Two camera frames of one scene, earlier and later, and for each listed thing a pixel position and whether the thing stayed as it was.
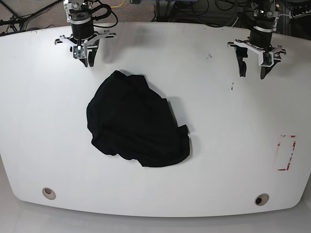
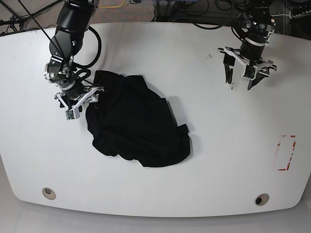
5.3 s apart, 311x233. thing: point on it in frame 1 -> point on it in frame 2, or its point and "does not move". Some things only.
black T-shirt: (127, 117) does not move
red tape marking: (279, 144) does not move
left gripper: (83, 33) -> (75, 96)
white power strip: (291, 15) does not move
